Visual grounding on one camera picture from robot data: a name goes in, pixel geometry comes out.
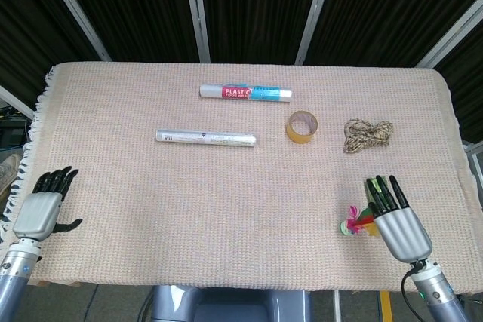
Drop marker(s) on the colourful feather shuttlecock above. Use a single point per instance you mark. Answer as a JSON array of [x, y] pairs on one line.
[[349, 226]]

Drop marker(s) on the beige woven tablecloth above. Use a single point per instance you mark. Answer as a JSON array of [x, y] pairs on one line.
[[226, 194]]

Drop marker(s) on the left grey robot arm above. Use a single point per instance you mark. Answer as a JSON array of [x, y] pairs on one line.
[[15, 284]]

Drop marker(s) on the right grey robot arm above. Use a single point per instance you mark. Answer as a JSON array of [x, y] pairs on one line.
[[437, 295]]

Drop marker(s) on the silver foil roll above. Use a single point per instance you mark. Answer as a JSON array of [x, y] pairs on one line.
[[226, 139]]

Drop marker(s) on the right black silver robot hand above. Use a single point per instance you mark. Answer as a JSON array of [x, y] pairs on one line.
[[403, 237]]

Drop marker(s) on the dark pleated curtain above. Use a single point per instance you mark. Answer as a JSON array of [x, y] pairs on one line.
[[264, 5]]

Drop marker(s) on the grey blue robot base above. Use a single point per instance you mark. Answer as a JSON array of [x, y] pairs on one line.
[[234, 305]]

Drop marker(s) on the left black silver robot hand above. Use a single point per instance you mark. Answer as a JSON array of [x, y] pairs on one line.
[[37, 214]]

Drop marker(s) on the white metal frame post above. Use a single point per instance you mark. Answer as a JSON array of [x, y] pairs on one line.
[[453, 31], [75, 13], [15, 100], [198, 13], [315, 13]]

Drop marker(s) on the red blue plastic wrap roll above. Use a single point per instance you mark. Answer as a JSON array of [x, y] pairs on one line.
[[211, 92]]

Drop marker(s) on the yellow packing tape roll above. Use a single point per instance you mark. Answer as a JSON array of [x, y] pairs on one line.
[[292, 134]]

